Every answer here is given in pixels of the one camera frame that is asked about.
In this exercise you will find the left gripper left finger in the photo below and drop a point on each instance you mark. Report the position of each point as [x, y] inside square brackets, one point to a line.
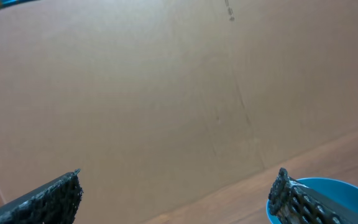
[55, 202]

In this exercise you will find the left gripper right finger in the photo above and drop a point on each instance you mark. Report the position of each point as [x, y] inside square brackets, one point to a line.
[303, 202]

